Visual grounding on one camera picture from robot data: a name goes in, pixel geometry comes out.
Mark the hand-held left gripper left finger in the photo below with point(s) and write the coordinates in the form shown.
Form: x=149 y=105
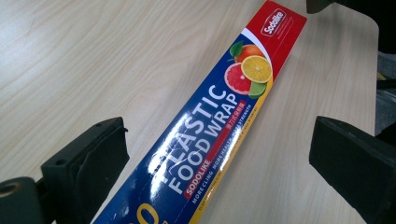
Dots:
x=84 y=168

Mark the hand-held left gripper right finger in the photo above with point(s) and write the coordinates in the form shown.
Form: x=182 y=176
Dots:
x=351 y=161

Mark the blue and red plastic wrap box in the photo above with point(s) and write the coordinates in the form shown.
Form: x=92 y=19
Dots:
x=218 y=124

